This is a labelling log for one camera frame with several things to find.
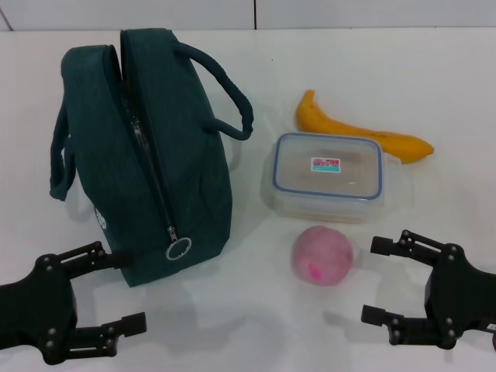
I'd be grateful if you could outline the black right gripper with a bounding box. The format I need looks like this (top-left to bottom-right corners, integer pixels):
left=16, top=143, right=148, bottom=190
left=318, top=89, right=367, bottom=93
left=360, top=229, right=496, bottom=348

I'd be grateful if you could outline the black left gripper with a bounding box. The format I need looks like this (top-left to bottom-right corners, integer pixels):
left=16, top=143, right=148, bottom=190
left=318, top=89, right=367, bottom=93
left=0, top=240, right=147, bottom=366

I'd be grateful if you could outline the pink peach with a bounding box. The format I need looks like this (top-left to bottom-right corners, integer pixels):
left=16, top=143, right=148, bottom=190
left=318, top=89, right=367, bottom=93
left=291, top=224, right=354, bottom=287

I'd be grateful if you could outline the clear food container blue seal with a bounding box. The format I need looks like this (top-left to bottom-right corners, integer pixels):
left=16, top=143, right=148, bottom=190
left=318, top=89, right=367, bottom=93
left=261, top=131, right=402, bottom=226

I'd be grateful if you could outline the dark teal insulated lunch bag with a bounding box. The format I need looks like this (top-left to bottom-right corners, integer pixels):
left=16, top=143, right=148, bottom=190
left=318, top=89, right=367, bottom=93
left=49, top=27, right=255, bottom=290

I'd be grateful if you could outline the yellow banana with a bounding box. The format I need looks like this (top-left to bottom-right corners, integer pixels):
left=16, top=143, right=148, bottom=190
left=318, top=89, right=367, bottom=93
left=296, top=89, right=434, bottom=164

